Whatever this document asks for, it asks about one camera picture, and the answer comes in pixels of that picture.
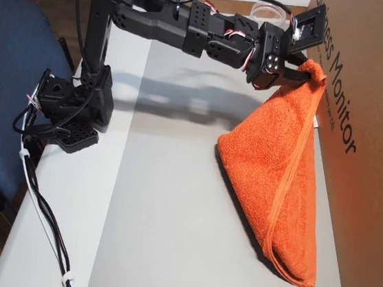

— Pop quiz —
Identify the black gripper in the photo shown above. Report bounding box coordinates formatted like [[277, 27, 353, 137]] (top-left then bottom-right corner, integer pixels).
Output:
[[244, 20, 322, 96]]

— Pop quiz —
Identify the orange terry towel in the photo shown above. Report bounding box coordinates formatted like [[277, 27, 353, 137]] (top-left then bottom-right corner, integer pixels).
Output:
[[201, 50, 342, 287]]

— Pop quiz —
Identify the clear plastic jar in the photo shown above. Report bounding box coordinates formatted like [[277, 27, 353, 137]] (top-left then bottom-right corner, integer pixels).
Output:
[[249, 1, 288, 28]]

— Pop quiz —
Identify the brown cardboard monitor box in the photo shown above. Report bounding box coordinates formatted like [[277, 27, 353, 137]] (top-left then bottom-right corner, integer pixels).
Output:
[[274, 0, 383, 287]]

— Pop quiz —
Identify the black perforated base clamp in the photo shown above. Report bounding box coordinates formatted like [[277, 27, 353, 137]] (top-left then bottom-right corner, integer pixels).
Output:
[[55, 122, 102, 158]]

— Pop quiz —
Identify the blue office chair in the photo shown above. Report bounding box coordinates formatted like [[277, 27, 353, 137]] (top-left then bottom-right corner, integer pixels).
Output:
[[0, 0, 88, 230]]

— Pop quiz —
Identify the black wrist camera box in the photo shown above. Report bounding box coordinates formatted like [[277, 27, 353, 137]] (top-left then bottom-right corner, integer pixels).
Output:
[[287, 4, 327, 57]]

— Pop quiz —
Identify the red white servo wire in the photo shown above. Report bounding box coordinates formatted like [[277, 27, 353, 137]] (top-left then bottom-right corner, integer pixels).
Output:
[[219, 28, 261, 72]]

